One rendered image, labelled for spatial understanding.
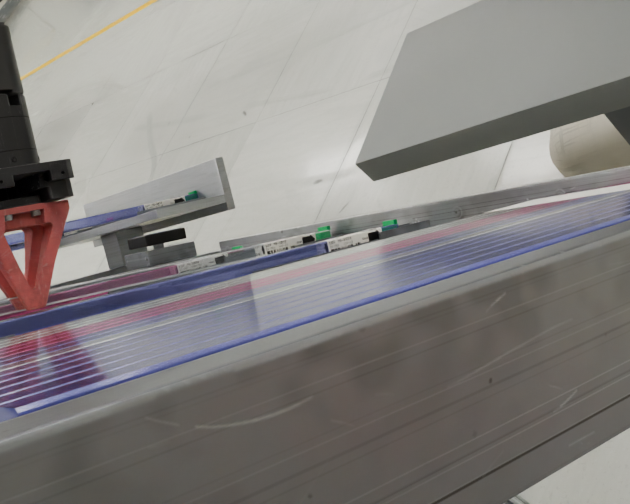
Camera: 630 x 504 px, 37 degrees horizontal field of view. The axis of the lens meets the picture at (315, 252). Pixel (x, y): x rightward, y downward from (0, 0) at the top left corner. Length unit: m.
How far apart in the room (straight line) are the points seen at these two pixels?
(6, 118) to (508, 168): 1.49
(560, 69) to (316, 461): 0.87
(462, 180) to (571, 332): 1.83
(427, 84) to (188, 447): 1.04
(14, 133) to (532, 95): 0.58
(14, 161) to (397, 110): 0.65
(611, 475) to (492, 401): 1.23
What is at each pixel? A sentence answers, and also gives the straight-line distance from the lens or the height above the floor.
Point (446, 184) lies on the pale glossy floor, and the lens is 2.15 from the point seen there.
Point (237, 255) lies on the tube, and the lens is 0.80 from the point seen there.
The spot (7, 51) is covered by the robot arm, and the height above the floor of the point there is 1.06.
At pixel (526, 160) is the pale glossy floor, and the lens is 2.03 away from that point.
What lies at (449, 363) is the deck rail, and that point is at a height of 1.00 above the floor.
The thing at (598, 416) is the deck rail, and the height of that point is 0.93.
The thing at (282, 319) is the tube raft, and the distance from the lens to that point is 0.27.
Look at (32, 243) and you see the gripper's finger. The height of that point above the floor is 0.97.
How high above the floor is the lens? 1.16
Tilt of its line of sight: 30 degrees down
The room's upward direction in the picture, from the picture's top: 50 degrees counter-clockwise
